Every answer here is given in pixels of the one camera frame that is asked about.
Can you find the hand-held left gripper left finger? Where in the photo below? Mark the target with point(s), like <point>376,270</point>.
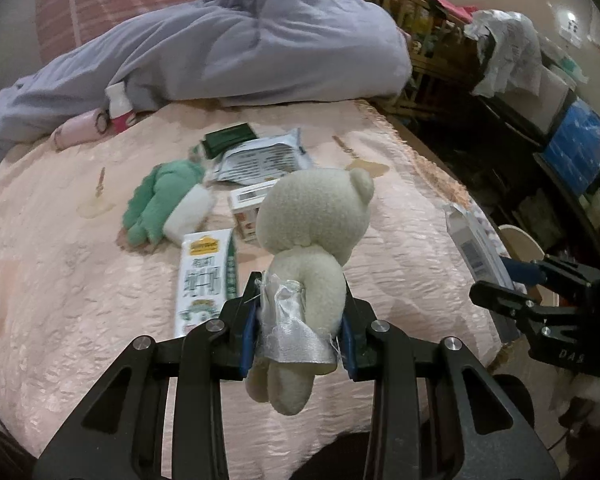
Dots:
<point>247,330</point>

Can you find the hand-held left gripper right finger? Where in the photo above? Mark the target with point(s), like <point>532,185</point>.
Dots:
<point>347,345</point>

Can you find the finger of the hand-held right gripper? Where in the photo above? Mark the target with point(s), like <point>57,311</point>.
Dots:
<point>522,271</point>
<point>500,300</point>

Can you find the white box with black print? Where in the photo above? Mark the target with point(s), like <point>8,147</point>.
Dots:
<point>472,250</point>

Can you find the white plush bear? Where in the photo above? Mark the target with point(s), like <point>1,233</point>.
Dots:
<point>310,210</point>

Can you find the white and blue snack bag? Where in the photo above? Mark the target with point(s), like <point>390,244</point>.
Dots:
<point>260,160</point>

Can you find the white round stool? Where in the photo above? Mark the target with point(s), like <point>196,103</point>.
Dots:
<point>522,242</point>

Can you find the long white and green box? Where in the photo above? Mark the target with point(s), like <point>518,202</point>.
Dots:
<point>200,275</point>

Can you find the white box with rainbow circle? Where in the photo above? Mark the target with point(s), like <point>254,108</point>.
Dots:
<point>247,200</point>

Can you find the green plush toy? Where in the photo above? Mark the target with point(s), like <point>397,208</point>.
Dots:
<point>155,195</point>

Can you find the white storage box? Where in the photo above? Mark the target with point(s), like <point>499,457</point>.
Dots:
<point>555,100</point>

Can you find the dark green packet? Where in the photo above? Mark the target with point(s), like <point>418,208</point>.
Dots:
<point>227,137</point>

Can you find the pink fringed tablecloth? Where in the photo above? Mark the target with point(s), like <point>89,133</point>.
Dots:
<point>55,260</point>

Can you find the white crumpled cloth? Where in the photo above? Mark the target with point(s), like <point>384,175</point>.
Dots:
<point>510,55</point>

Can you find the wooden crib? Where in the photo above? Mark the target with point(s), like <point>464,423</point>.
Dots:
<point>425,60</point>

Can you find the white bottle with pink label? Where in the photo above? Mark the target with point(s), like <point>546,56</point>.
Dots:
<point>119,105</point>

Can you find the pink cylindrical bottle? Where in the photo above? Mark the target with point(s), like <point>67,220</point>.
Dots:
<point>80,130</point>

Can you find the red cloth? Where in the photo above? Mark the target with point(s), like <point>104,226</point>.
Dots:
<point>452,7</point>

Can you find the grey garment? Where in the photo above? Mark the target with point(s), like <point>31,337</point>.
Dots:
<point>230,50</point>

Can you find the white wall socket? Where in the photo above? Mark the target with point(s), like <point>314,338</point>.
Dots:
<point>572,27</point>

